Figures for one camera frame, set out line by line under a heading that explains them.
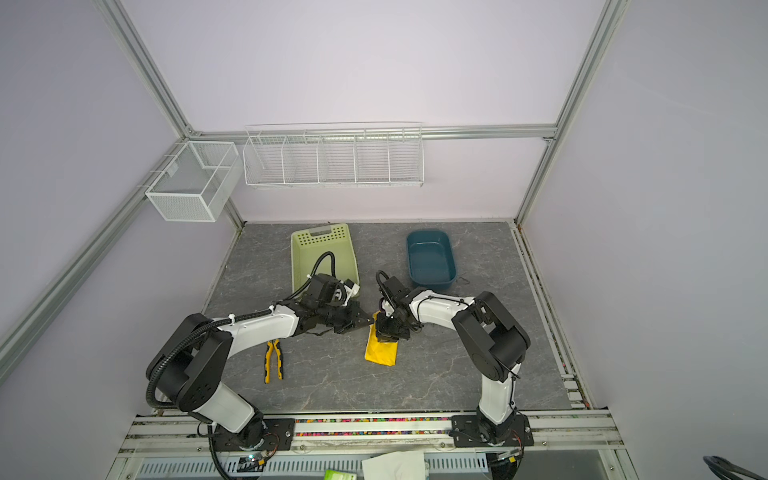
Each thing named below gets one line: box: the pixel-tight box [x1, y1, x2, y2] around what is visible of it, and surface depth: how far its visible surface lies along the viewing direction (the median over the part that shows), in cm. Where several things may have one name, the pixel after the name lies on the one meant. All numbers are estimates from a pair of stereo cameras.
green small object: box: [324, 470, 357, 480], surface depth 68 cm
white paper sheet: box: [362, 451, 426, 480], surface depth 65 cm
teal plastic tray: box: [407, 230, 457, 286], surface depth 111 cm
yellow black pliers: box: [264, 339, 283, 384], surface depth 86 cm
